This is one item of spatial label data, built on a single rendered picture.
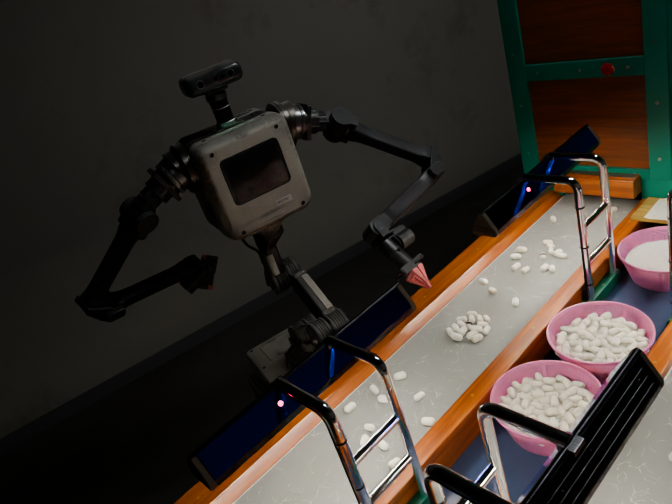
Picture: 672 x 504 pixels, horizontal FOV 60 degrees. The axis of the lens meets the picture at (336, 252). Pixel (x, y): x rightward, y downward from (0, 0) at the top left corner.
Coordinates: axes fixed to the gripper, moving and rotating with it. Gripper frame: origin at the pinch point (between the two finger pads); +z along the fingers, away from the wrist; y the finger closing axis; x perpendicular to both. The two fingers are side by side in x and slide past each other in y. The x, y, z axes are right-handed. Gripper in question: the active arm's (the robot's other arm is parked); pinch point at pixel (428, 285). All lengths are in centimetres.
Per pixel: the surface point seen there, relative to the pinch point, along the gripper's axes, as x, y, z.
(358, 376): 10.0, -34.0, 5.2
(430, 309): 10.0, 1.0, 4.6
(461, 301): 8.0, 10.4, 9.6
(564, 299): -13.5, 20.6, 31.5
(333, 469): 0, -61, 19
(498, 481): -44, -53, 43
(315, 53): 72, 119, -160
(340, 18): 58, 140, -165
